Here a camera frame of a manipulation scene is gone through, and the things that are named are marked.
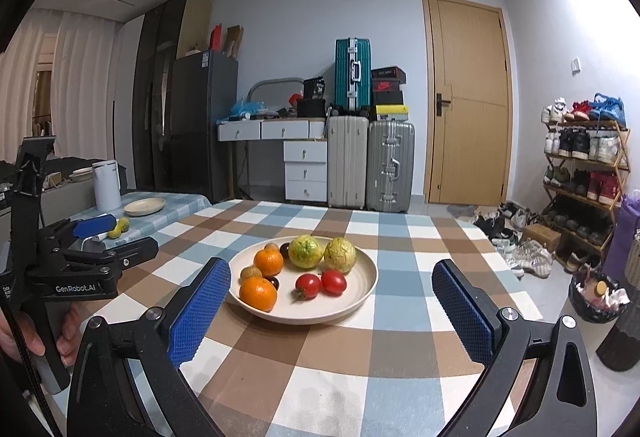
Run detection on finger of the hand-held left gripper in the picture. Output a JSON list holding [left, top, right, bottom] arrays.
[[37, 213, 118, 263], [60, 237, 160, 279]]

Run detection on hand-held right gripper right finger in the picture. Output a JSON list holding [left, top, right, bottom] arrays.
[[431, 259, 598, 437]]

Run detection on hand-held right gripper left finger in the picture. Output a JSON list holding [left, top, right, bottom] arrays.
[[66, 257, 232, 437]]

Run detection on orange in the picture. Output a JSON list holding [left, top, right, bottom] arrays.
[[253, 248, 285, 278], [238, 277, 278, 313]]

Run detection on red tomato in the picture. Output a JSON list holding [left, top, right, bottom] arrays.
[[294, 273, 322, 301], [320, 269, 347, 296]]

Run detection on beige round plate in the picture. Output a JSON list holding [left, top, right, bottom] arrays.
[[227, 234, 379, 325]]

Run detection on yellow-green guava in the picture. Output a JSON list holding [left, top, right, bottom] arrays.
[[324, 237, 357, 274], [287, 236, 322, 269]]

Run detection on person's left hand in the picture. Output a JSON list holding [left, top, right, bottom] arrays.
[[0, 302, 83, 368]]

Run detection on white charger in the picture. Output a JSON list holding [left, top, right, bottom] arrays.
[[80, 231, 107, 252]]

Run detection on white cylindrical kettle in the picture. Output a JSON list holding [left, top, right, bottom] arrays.
[[91, 160, 122, 212]]

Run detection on empty beige plate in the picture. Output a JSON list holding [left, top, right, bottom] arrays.
[[123, 197, 167, 216]]

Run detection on light blue checkered tablecloth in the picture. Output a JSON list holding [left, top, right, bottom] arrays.
[[67, 191, 212, 248]]

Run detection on pile of loose shoes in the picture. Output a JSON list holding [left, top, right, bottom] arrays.
[[472, 199, 556, 278]]

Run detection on grey doormat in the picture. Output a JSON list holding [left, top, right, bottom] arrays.
[[446, 203, 482, 220]]

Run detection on small cardboard box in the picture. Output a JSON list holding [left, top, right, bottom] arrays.
[[522, 223, 563, 253]]

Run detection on black trash bin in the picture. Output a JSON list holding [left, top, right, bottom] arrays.
[[568, 262, 632, 324]]

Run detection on white curtain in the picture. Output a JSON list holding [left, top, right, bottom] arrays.
[[0, 9, 123, 168]]

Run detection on dark grey fridge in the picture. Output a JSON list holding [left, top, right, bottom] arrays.
[[167, 51, 240, 204]]

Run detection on tall dark cabinet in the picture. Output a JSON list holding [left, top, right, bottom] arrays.
[[132, 0, 213, 192]]

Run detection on grey black cylinder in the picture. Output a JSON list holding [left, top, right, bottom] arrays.
[[595, 317, 640, 373]]

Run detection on silver suitcase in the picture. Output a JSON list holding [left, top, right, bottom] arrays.
[[366, 119, 417, 214]]

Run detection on blue plastic bag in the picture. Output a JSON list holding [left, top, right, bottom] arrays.
[[230, 99, 268, 118]]

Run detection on purple bag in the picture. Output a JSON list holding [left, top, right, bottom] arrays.
[[602, 189, 640, 288]]

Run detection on white desk with drawers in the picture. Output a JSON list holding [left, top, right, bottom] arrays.
[[216, 117, 331, 204]]

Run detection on beige suitcase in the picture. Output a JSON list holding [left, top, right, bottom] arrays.
[[326, 114, 371, 210]]

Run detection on wooden shoe rack with shoes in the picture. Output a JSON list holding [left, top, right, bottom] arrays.
[[540, 93, 628, 268]]

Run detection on wooden door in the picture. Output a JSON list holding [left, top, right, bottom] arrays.
[[421, 0, 512, 206]]

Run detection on yellow black shoe box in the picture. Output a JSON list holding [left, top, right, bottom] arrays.
[[374, 104, 411, 122]]

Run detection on black storage box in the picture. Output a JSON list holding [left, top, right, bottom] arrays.
[[296, 98, 328, 119]]

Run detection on brown cardboard sheet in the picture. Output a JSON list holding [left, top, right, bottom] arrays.
[[222, 25, 246, 58]]

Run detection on black printed bag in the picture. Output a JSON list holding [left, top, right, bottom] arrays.
[[302, 76, 327, 100]]

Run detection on teal suitcase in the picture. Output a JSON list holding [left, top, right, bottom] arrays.
[[334, 37, 373, 114]]

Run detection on grey curved tube frame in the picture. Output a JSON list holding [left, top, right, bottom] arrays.
[[247, 77, 305, 105]]

